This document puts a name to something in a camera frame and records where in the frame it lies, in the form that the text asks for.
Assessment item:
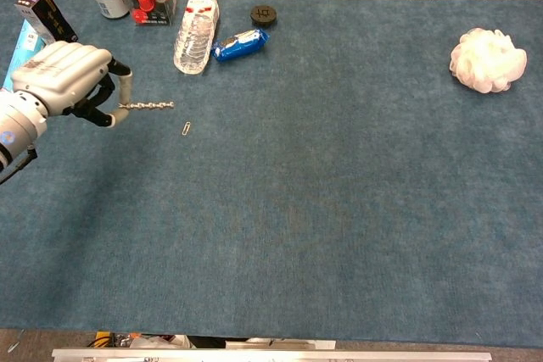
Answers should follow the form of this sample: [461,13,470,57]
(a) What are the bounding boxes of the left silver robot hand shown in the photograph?
[10,40,134,129]

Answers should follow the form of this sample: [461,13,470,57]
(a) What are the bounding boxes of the silver bead chain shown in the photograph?
[118,101,176,110]

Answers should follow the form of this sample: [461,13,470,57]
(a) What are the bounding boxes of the light blue rolled tube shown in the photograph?
[2,19,48,88]

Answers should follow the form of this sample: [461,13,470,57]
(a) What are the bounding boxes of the black and purple carton box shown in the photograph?
[14,0,80,46]

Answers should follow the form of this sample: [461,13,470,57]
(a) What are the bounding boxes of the clear plastic water bottle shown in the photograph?
[172,0,221,75]

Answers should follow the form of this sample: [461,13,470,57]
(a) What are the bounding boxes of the blue cookie snack pack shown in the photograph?
[210,27,271,63]

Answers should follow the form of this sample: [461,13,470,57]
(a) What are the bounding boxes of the black round chess piece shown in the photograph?
[249,3,279,27]

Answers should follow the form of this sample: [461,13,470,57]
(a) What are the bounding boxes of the blue carpet table mat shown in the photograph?
[0,0,543,343]

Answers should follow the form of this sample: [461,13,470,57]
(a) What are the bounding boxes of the white mesh bath sponge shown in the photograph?
[449,27,529,93]

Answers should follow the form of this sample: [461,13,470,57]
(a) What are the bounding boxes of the aluminium frame rail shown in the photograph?
[51,347,493,362]

